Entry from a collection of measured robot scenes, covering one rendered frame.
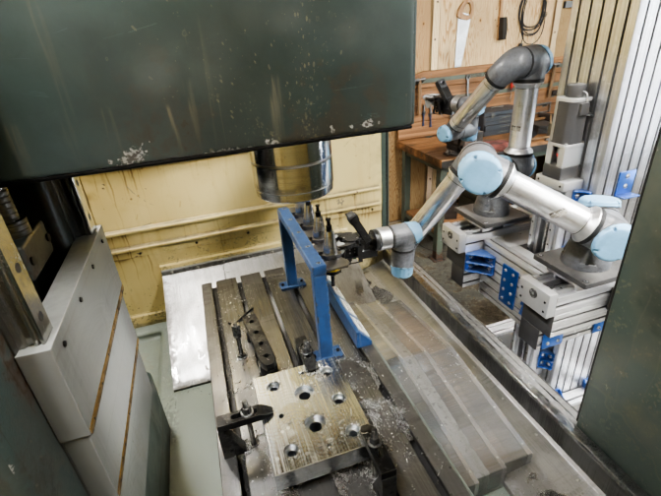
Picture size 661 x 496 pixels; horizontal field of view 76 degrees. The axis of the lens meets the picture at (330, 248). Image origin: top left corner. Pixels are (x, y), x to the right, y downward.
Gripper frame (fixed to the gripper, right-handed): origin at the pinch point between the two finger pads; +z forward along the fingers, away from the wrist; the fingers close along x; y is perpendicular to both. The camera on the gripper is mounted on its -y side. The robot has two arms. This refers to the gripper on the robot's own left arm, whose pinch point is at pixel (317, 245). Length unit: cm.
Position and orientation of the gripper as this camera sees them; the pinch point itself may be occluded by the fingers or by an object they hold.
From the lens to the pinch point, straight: 131.0
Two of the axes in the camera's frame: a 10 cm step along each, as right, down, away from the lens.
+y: 0.6, 8.9, 4.4
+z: -9.5, 1.9, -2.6
